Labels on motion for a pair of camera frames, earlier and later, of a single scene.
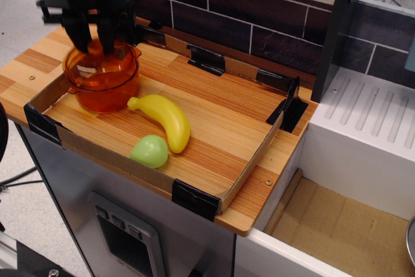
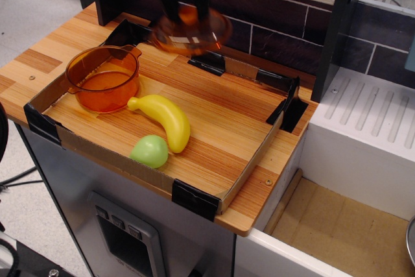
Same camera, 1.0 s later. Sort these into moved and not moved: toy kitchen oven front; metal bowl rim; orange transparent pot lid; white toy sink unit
Moved: orange transparent pot lid
Not moved: metal bowl rim; white toy sink unit; toy kitchen oven front
